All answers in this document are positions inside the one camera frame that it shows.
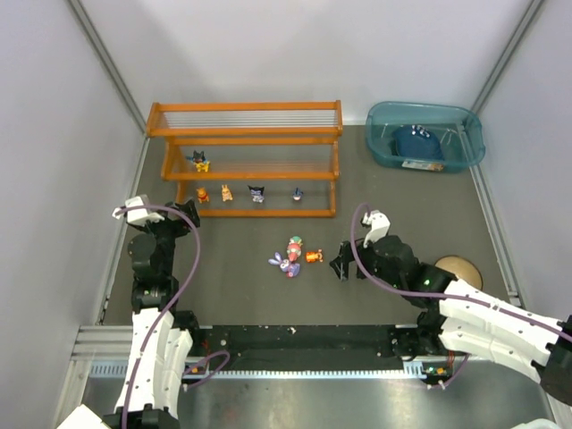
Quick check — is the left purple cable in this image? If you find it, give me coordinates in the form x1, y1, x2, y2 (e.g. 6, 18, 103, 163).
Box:
114, 203, 231, 429

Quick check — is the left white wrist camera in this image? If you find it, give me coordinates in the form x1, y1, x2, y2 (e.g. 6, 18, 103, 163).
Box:
112, 194, 164, 226

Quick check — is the small blue shark toy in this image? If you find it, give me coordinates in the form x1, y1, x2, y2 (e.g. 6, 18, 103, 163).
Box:
292, 188, 303, 201

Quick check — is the grey slotted cable duct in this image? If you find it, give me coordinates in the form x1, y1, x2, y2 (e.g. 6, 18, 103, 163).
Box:
88, 361, 427, 380

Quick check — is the yellow bear toy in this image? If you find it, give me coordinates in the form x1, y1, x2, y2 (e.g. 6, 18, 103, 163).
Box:
196, 187, 210, 204

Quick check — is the orange tiger toy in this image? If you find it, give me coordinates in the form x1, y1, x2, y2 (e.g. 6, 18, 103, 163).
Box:
305, 249, 324, 264

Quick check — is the orange wooden shelf rack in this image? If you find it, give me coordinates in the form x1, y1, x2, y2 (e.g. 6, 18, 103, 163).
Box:
146, 100, 343, 218

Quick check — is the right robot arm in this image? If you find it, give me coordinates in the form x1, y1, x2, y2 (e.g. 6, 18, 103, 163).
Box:
330, 235, 571, 405

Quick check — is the teal plastic tub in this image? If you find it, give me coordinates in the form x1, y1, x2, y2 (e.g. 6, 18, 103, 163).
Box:
365, 101, 485, 173

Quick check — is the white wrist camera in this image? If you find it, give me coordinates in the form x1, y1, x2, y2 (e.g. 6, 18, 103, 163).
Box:
112, 194, 164, 226
361, 210, 391, 248

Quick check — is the red green carrot toy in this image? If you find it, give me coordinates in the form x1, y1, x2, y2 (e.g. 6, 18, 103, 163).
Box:
286, 236, 303, 263

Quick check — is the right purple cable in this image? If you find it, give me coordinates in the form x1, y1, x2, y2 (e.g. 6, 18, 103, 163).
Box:
350, 203, 568, 389

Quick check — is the orange rabbit toy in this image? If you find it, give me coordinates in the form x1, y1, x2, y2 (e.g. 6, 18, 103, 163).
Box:
222, 184, 233, 202

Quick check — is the label card in tub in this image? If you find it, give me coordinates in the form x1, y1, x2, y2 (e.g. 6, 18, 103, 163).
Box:
401, 160, 444, 172

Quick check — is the black yellow dog toy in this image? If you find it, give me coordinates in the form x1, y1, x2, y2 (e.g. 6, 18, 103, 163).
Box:
186, 150, 210, 172

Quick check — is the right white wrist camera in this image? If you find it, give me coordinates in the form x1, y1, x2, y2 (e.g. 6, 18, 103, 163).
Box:
361, 210, 391, 248

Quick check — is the round wooden disc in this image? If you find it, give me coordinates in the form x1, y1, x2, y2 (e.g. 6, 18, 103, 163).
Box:
434, 256, 484, 290

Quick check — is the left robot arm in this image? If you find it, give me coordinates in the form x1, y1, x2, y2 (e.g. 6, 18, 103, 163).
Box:
103, 195, 200, 428

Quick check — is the purple bunny toy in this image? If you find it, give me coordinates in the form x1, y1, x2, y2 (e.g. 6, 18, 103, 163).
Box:
268, 252, 300, 278

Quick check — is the black purple cat toy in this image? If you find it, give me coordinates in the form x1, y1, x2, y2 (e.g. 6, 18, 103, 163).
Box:
248, 185, 265, 204

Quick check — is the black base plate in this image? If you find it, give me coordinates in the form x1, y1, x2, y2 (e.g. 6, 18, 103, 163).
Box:
189, 324, 458, 372

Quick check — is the purple cable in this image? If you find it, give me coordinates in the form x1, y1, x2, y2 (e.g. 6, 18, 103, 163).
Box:
114, 203, 231, 429
350, 203, 568, 389

